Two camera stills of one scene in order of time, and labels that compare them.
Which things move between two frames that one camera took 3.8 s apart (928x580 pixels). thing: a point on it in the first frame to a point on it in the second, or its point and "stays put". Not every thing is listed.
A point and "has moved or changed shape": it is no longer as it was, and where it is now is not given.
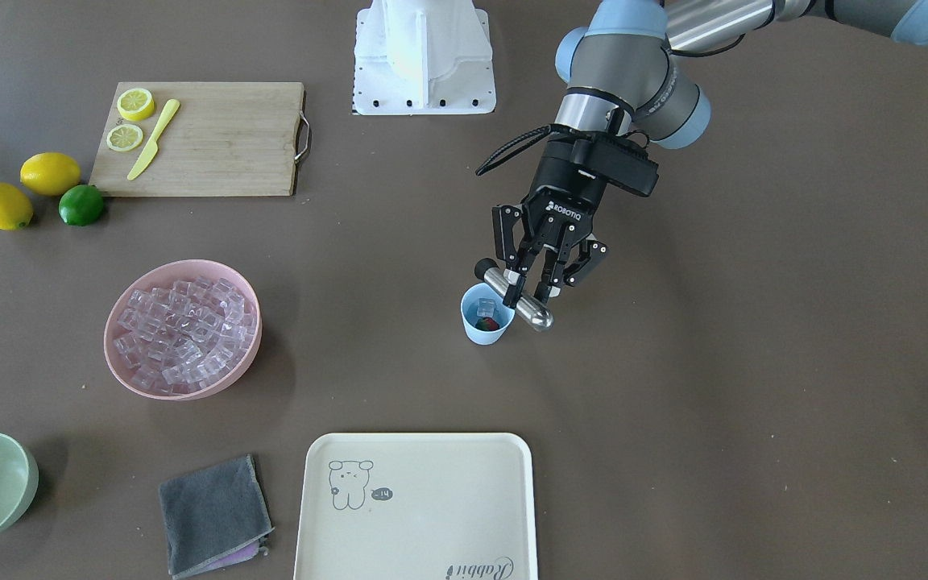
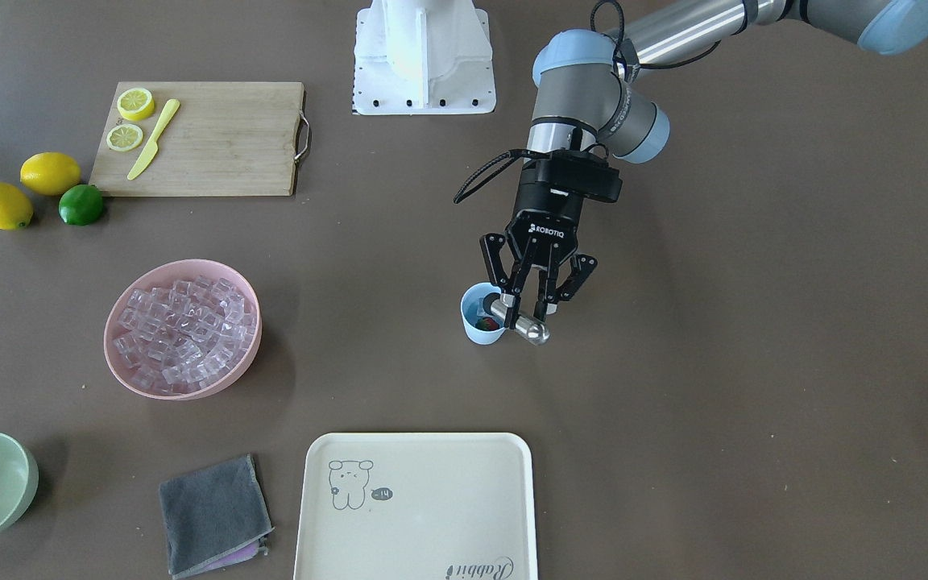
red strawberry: x=486 y=323 stays put
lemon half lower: x=135 y=104 stays put
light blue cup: x=486 y=317 stays put
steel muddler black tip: x=532 y=312 has moved or changed shape
